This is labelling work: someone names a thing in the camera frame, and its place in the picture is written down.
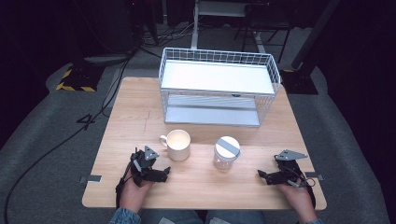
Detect clear jar with white lid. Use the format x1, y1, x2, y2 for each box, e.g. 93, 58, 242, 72
212, 135, 242, 171

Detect white wire shelf rack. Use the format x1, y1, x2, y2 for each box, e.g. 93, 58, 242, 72
158, 47, 281, 128

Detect person's legs in jeans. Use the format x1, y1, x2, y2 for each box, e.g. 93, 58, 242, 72
139, 209, 265, 224

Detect white ceramic mug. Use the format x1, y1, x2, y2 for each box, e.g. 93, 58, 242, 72
159, 129, 191, 162

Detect grey tape piece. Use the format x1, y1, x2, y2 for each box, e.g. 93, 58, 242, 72
79, 175, 103, 184
304, 171, 325, 182

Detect person's left hand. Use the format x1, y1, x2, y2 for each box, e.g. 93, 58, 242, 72
120, 177, 153, 213

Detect thick black floor cable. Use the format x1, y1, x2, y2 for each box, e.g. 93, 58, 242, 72
3, 55, 135, 224

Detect left hand-held gripper cable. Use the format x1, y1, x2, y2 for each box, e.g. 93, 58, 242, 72
115, 162, 134, 210

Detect black stand with base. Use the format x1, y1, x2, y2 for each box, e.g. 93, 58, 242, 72
279, 0, 342, 95

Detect black equipment stand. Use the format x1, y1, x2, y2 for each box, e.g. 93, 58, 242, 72
124, 0, 158, 54

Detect person's right hand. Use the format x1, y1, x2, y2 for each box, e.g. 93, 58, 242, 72
279, 182, 318, 220

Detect yellow black striped base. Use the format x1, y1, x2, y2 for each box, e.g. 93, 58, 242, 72
55, 63, 106, 93

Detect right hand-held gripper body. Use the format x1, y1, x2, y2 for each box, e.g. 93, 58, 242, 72
270, 149, 308, 189

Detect white metal desk frame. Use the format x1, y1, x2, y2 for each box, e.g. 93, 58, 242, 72
190, 0, 267, 54

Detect bundle of floor cables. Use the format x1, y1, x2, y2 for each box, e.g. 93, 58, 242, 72
139, 21, 195, 49

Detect right hand-held gripper cable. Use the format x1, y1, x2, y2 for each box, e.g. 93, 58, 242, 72
288, 166, 318, 210

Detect black metal chair frame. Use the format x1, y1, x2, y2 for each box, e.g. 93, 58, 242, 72
233, 4, 295, 64

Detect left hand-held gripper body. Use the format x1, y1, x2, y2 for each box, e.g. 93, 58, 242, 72
130, 145, 162, 188

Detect hand-held gripper cable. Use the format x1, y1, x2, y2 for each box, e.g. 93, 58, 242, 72
115, 162, 134, 210
288, 166, 318, 210

